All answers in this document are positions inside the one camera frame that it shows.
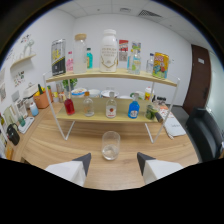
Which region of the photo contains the clear glass tumbler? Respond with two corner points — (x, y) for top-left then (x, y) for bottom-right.
(101, 130), (121, 162)

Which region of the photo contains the pale blue cup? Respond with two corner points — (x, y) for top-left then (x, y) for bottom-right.
(28, 101), (40, 118)

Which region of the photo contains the white cloth mat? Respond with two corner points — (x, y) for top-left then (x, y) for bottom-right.
(159, 105), (187, 138)

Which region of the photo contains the black armchair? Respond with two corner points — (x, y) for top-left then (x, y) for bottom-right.
(185, 106), (224, 163)

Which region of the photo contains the two-tier wooden shelf rack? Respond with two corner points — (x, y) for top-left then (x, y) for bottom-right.
(42, 67), (181, 144)

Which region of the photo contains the small red liquid bottle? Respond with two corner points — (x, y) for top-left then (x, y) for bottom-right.
(63, 91), (76, 117)

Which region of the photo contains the white tray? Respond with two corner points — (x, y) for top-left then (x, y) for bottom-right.
(16, 116), (36, 135)

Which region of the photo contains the blue liquid bottle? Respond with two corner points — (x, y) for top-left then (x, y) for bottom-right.
(127, 92), (141, 120)

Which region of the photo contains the clear bottle with orange cap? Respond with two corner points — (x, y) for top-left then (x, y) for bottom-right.
(82, 91), (96, 118)

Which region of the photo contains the black pouch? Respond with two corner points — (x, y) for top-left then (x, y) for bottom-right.
(6, 122), (21, 146)

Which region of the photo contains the small dark bottles set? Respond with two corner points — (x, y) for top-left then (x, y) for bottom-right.
(154, 95), (167, 105)

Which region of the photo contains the white yellow condiment bottle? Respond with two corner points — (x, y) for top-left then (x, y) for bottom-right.
(143, 86), (156, 102)

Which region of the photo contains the orange pot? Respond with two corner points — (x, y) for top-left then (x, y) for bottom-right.
(32, 90), (51, 110)

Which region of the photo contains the blue rimmed bowl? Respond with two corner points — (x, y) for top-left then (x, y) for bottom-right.
(70, 87), (89, 99)

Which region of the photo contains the white bowl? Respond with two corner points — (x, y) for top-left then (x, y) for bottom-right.
(87, 88), (102, 99)

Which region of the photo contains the green potted plant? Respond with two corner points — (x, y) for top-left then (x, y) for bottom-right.
(62, 77), (79, 92)

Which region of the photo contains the dark brown door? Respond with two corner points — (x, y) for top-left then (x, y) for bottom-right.
(182, 43), (212, 116)

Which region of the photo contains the yellow printed drink can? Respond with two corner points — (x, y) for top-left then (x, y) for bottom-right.
(152, 51), (170, 80)

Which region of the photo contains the small pink bottle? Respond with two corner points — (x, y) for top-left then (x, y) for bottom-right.
(66, 50), (75, 74)

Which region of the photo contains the clear bottle with green label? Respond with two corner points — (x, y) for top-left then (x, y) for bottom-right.
(131, 49), (142, 76)

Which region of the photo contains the small teal bottle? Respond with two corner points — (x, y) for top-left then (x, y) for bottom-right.
(86, 47), (94, 70)

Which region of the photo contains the clear bottle with cork lid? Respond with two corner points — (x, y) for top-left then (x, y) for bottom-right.
(72, 32), (89, 75)

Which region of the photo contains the large white bottle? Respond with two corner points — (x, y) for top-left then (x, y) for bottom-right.
(99, 28), (119, 74)

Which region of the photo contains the wooden wall shelf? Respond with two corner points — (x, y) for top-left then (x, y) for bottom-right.
(9, 53), (37, 70)

